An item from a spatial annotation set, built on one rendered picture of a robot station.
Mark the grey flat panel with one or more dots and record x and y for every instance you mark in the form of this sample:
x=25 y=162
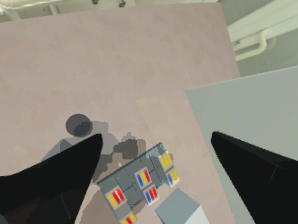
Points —
x=261 y=110

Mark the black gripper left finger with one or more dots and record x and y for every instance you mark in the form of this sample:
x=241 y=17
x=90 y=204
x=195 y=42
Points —
x=52 y=191

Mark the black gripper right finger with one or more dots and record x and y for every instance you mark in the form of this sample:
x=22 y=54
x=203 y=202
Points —
x=267 y=182

